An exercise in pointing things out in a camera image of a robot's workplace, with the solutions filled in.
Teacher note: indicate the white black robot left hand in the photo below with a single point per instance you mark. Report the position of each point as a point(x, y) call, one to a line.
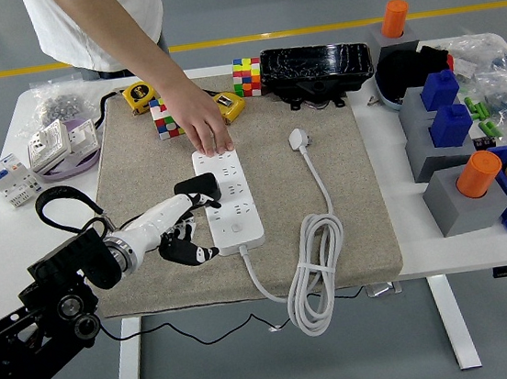
point(156, 224)

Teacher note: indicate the person's hand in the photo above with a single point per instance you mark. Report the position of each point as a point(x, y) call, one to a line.
point(200, 117)

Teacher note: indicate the black power adapter plug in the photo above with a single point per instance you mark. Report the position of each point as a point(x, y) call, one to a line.
point(197, 184)

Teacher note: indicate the white power strip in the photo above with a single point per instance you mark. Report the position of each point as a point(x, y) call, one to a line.
point(240, 228)

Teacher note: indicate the person's forearm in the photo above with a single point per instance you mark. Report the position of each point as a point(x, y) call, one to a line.
point(139, 46)

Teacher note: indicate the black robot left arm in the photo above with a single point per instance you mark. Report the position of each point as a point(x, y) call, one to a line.
point(5, 349)

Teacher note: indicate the white three-pin plug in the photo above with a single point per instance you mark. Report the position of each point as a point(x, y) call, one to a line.
point(297, 139)

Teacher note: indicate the small black circuit board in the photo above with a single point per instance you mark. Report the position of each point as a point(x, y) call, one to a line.
point(484, 143)

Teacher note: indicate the yellow tape measure silver clip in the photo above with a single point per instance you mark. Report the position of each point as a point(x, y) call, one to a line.
point(231, 106)

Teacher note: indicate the multicolour puzzle cube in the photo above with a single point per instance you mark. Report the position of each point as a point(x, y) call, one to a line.
point(246, 77)
point(162, 122)

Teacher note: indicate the yellow tape measure round label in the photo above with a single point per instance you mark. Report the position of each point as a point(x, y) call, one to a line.
point(139, 95)

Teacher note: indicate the white table leg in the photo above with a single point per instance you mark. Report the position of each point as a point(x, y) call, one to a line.
point(129, 366)
point(455, 322)

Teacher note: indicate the grey-brown mat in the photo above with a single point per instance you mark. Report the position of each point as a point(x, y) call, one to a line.
point(282, 195)

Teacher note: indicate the clear bag of grey nuts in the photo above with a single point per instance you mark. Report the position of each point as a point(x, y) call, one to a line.
point(58, 107)

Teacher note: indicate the white circuit breaker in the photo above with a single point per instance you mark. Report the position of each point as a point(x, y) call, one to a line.
point(6, 176)

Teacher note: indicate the person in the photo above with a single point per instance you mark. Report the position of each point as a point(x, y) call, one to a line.
point(54, 33)

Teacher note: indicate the grey base block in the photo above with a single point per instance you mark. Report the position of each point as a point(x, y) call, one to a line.
point(419, 146)
point(465, 214)
point(376, 38)
point(410, 108)

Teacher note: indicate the white blue bowl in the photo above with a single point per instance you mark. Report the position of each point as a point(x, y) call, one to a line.
point(385, 92)

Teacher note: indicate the orange cylinder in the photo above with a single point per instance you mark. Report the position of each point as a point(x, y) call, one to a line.
point(394, 17)
point(478, 173)

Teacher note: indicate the blue block with knob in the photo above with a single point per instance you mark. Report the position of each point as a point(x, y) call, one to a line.
point(451, 126)
point(440, 90)

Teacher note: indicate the green cylindrical battery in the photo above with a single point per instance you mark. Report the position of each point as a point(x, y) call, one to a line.
point(485, 127)
point(481, 111)
point(496, 129)
point(470, 105)

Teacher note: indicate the clear bag of blue parts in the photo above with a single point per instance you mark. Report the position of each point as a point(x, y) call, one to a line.
point(503, 98)
point(491, 51)

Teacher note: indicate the white wall socket panel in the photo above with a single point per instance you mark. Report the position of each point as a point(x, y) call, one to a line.
point(82, 136)

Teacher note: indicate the white wall socket box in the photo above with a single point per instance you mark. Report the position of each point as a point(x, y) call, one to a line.
point(49, 145)

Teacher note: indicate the silver bracket under table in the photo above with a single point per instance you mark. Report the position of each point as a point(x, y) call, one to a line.
point(381, 290)

